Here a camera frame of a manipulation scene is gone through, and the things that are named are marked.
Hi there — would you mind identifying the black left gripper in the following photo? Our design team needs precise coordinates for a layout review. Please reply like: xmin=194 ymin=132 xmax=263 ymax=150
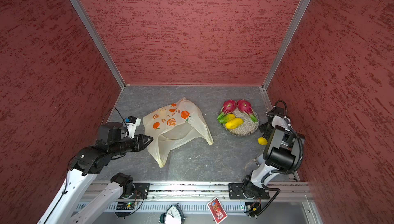
xmin=110 ymin=134 xmax=154 ymax=156

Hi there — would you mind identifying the pink dragon fruit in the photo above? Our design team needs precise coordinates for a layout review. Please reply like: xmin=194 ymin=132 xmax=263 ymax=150
xmin=237 ymin=99 xmax=259 ymax=123
xmin=217 ymin=99 xmax=237 ymax=120

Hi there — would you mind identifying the fruit print plastic bag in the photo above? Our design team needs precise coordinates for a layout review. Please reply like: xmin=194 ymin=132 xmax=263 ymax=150
xmin=142 ymin=98 xmax=214 ymax=168

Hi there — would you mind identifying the green mango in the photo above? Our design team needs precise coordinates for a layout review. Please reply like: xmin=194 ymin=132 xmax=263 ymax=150
xmin=218 ymin=113 xmax=236 ymax=124

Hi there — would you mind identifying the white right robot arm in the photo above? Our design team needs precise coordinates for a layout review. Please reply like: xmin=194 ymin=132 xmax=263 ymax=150
xmin=243 ymin=115 xmax=305 ymax=198

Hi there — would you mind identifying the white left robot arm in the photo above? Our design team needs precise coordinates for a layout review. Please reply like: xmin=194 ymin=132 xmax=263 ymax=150
xmin=38 ymin=122 xmax=154 ymax=224

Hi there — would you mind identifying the white teal alarm clock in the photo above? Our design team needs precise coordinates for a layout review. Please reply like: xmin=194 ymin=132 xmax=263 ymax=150
xmin=160 ymin=203 xmax=186 ymax=224

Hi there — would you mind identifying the red playing card pack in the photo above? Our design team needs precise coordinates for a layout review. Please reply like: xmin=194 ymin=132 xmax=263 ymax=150
xmin=207 ymin=197 xmax=228 ymax=224

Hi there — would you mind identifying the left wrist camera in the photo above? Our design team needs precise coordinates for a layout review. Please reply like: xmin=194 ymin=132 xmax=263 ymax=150
xmin=125 ymin=116 xmax=141 ymax=138

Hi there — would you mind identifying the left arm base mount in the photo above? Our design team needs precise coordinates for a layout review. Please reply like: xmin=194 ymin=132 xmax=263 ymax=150
xmin=121 ymin=183 xmax=150 ymax=200

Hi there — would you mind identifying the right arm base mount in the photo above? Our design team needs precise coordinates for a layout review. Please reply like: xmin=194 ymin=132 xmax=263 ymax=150
xmin=228 ymin=183 xmax=270 ymax=200

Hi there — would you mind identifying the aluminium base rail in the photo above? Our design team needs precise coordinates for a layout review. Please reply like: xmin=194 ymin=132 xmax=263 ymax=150
xmin=105 ymin=181 xmax=323 ymax=224

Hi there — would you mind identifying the aluminium corner post left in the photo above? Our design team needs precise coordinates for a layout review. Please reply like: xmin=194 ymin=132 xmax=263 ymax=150
xmin=69 ymin=0 xmax=127 ymax=91

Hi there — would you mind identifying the aluminium corner post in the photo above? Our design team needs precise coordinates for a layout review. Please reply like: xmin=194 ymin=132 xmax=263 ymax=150
xmin=69 ymin=0 xmax=127 ymax=91
xmin=262 ymin=0 xmax=311 ymax=92

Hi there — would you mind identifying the aluminium corner post right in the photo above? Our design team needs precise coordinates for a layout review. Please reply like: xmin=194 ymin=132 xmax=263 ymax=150
xmin=262 ymin=0 xmax=311 ymax=92

